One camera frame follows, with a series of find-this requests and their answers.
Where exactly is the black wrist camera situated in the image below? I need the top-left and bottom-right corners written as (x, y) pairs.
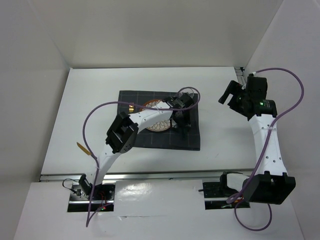
top-left (245, 75), bottom-right (268, 100)
top-left (162, 93), bottom-right (195, 109)

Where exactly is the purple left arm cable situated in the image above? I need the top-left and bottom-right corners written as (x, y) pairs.
top-left (82, 86), bottom-right (203, 228)

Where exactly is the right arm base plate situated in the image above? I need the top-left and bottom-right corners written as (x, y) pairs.
top-left (198, 181), bottom-right (250, 210)

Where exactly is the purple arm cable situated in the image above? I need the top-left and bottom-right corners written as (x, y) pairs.
top-left (82, 86), bottom-right (203, 228)
top-left (226, 67), bottom-right (306, 231)

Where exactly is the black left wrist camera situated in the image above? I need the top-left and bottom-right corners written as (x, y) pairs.
top-left (162, 93), bottom-right (195, 109)

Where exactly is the gold knife green handle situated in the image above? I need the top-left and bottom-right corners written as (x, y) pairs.
top-left (76, 142), bottom-right (91, 156)

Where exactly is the floral patterned plate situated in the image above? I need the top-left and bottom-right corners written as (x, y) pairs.
top-left (138, 99), bottom-right (173, 133)

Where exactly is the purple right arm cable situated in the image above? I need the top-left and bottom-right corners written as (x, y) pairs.
top-left (226, 67), bottom-right (306, 231)

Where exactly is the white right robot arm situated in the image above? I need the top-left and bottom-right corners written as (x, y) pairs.
top-left (218, 77), bottom-right (296, 205)

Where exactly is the aluminium front table rail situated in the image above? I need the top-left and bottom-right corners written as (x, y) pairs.
top-left (38, 167), bottom-right (275, 182)

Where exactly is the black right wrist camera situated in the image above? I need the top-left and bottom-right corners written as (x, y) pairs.
top-left (245, 75), bottom-right (268, 100)

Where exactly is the gold fork green handle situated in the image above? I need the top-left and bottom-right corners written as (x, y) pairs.
top-left (128, 105), bottom-right (135, 114)

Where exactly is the clear drinking glass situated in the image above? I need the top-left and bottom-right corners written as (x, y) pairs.
top-left (175, 87), bottom-right (199, 102)

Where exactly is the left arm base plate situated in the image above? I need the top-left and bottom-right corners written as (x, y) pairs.
top-left (67, 181), bottom-right (116, 213)

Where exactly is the dark grey checked cloth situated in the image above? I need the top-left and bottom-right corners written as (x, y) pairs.
top-left (118, 90), bottom-right (201, 151)

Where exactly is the gold spoon green handle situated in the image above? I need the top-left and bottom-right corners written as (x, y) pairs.
top-left (180, 128), bottom-right (188, 140)

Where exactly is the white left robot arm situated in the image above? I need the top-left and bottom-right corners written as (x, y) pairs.
top-left (79, 97), bottom-right (195, 200)

